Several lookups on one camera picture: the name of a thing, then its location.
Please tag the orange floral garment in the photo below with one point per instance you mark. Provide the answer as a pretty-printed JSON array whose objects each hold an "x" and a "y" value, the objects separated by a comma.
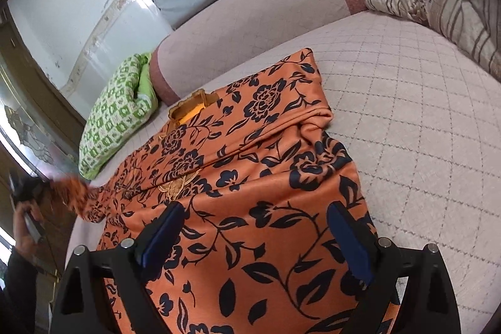
[{"x": 254, "y": 162}]

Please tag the wooden wardrobe with glass door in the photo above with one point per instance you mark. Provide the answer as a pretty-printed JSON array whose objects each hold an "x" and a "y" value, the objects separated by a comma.
[{"x": 31, "y": 115}]

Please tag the green patterned pillow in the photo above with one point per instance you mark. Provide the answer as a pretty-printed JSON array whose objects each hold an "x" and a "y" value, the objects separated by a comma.
[{"x": 113, "y": 115}]

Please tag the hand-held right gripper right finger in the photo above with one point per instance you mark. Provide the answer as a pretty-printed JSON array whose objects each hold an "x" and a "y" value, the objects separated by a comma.
[{"x": 348, "y": 240}]

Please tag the person's left hand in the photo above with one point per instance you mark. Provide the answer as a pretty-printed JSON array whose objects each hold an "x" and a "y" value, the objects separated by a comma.
[{"x": 24, "y": 240}]

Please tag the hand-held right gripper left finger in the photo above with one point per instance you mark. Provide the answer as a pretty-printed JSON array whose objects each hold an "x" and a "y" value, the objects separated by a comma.
[{"x": 161, "y": 238}]

